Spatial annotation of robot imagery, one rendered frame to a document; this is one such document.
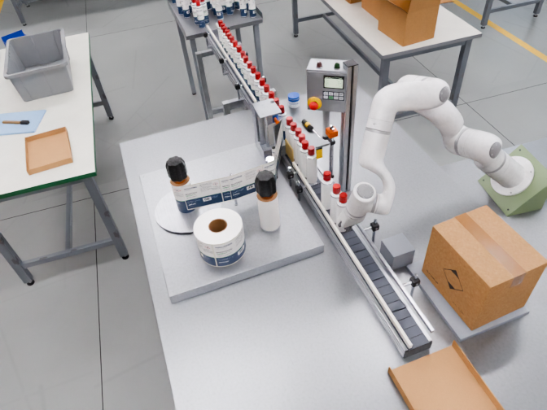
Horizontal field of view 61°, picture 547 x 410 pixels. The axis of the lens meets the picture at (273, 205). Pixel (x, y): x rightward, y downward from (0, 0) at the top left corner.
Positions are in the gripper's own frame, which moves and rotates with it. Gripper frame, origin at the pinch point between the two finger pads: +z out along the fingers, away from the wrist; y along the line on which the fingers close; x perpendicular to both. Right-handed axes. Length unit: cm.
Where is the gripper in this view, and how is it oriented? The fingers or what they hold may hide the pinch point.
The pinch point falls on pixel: (347, 226)
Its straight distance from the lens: 196.8
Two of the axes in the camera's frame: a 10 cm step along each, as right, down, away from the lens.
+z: -0.5, 4.4, 9.0
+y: -9.4, 2.9, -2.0
